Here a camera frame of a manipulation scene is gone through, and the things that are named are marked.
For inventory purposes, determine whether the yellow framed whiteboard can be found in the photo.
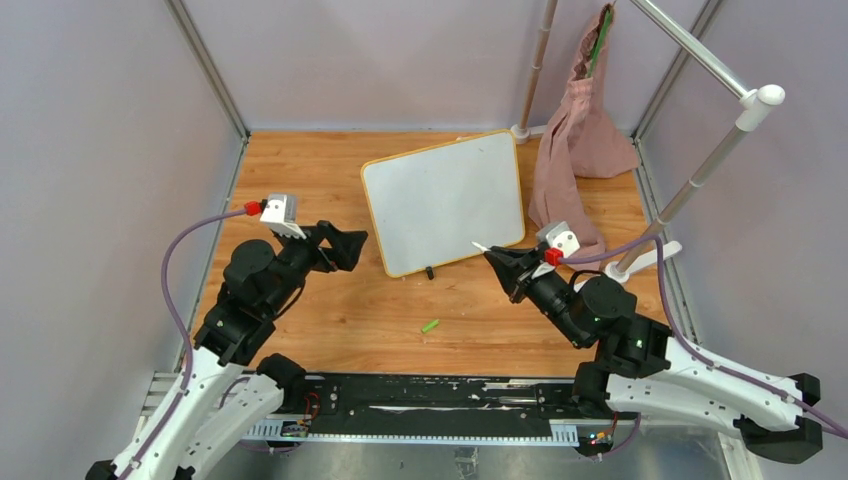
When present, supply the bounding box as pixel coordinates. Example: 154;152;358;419
360;130;526;278

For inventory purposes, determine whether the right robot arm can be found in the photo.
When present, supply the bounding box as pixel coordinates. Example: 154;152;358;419
483;246;824;464

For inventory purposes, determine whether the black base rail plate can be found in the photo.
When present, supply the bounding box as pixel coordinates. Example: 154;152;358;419
272;373;613;442

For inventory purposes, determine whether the green whiteboard marker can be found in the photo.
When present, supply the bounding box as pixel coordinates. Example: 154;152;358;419
470;241;491;253

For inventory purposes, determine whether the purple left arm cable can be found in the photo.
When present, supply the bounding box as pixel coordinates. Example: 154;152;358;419
115;200;263;480

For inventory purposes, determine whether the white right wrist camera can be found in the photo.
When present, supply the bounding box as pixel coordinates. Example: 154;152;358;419
531;221;580;279

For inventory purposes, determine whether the green marker cap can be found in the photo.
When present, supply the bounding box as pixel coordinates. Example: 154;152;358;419
420;319;440;334

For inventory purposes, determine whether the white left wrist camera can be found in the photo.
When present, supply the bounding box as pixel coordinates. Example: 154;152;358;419
259;193;306;239

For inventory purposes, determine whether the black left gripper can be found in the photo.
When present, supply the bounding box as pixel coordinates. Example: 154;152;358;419
264;218;368;315

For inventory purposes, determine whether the pink cloth bag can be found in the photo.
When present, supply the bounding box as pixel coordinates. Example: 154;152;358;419
528;3;639;258

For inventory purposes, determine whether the white clothes rack frame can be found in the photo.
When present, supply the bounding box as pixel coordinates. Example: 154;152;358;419
623;1;798;290

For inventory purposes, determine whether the wooden rack pole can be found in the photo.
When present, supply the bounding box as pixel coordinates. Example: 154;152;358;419
513;0;559;138

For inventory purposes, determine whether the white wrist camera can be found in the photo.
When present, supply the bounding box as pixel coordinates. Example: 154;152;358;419
531;221;580;279
259;193;306;239

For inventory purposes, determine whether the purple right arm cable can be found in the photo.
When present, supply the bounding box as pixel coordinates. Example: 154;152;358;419
544;235;848;460

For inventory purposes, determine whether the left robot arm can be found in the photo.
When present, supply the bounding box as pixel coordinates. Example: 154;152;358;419
86;221;368;479

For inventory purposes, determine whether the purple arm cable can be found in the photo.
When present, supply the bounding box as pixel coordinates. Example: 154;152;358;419
544;235;848;460
115;200;263;480

